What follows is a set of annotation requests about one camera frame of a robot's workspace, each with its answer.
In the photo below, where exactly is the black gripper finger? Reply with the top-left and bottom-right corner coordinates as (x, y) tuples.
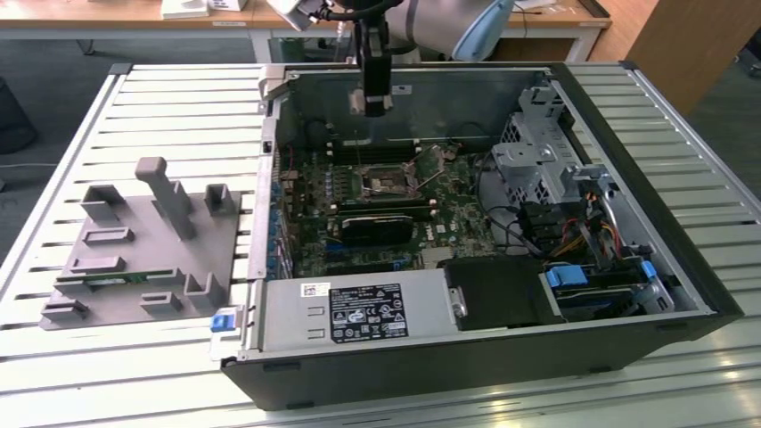
(354, 21), (393, 118)

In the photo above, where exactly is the silver CPU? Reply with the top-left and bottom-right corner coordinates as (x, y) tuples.
(347, 87), (395, 113)

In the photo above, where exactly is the metal socket cover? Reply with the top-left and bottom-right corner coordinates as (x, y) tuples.
(409, 143), (459, 183)

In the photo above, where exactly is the CPU socket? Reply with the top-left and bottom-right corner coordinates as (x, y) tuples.
(350, 161), (425, 202)

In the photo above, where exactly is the black RAM slot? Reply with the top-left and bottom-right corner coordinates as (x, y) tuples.
(333, 204), (435, 213)
(325, 137), (422, 147)
(333, 210), (435, 218)
(333, 199), (435, 208)
(325, 144), (419, 152)
(329, 155), (417, 165)
(326, 149), (418, 159)

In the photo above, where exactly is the silver drive cage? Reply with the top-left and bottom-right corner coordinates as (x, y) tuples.
(478, 85), (614, 210)

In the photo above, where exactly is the black graphics card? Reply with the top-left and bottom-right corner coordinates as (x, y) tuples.
(335, 212), (415, 248)

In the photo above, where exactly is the green motherboard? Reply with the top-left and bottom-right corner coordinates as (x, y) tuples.
(273, 140), (519, 277)

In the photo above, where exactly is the white cardboard box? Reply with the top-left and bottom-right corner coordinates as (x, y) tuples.
(159, 0), (213, 20)

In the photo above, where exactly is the silver chipset heatsink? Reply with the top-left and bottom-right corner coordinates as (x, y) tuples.
(421, 247), (454, 269)

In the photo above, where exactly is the wooden desk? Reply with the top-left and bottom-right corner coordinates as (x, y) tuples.
(0, 0), (612, 63)

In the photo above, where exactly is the black drive cover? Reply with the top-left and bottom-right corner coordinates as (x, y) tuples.
(442, 256), (567, 332)

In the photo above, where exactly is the wooden cabinet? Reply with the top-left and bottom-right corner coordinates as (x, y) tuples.
(586, 0), (761, 118)

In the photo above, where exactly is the grey parts rack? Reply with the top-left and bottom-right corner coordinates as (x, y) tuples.
(38, 156), (245, 332)

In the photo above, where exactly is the silver power supply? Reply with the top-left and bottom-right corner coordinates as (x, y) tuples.
(237, 276), (459, 361)

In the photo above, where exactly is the blue disk carrier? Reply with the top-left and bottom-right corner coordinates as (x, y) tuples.
(543, 262), (590, 290)

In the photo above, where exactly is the green RAM stick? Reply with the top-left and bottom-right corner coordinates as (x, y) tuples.
(81, 271), (150, 286)

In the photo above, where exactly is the black PC case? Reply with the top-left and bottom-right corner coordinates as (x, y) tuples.
(218, 61), (744, 411)

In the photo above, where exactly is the disk bay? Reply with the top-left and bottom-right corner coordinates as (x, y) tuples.
(536, 253), (678, 325)

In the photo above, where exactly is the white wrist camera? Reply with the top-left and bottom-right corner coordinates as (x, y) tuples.
(266, 0), (322, 32)

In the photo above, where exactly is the multicolour wire bundle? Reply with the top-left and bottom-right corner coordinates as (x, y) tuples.
(548, 189), (628, 271)

